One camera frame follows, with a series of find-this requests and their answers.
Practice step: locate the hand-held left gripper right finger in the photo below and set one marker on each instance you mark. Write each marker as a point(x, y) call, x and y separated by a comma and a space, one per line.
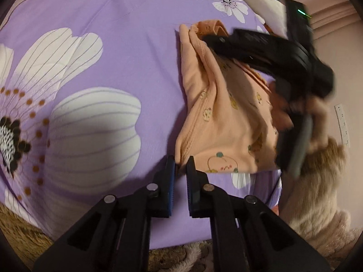
point(189, 187)

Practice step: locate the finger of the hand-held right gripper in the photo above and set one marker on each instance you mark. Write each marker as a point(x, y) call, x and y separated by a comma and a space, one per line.
point(244, 46)

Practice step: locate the person's right hand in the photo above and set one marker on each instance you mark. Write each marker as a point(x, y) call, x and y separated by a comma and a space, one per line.
point(319, 124)

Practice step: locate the purple floral bed sheet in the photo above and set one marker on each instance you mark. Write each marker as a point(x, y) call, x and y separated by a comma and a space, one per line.
point(113, 62)

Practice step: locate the white wall socket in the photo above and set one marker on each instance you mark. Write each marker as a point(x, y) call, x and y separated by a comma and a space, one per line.
point(342, 124)

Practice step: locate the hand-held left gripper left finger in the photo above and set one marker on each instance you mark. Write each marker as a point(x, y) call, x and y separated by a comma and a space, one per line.
point(170, 181)

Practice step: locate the peach cartoon print garment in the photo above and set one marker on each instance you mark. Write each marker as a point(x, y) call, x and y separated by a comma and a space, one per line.
point(224, 113)

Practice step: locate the brown fuzzy blanket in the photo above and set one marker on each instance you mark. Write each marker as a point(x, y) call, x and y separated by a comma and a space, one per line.
point(17, 232)

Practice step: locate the white plush blanket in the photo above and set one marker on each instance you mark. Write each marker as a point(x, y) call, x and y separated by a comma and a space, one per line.
point(263, 2)

